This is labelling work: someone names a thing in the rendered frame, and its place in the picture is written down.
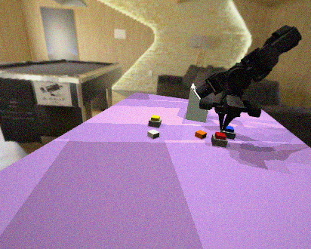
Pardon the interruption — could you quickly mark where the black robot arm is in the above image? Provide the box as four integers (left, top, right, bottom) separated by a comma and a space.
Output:
195, 25, 302, 116

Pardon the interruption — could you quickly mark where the red button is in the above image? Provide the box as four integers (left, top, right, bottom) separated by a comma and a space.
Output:
211, 132, 228, 148

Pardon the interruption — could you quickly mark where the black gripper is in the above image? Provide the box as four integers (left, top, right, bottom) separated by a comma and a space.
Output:
199, 85, 261, 131

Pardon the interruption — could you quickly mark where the yellow button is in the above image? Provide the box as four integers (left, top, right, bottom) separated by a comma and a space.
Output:
148, 115, 162, 128

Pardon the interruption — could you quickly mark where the blue button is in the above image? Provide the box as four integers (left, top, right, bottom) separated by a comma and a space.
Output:
220, 126, 236, 140

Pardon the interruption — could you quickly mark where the orange block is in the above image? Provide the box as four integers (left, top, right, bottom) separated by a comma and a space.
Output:
195, 130, 207, 139

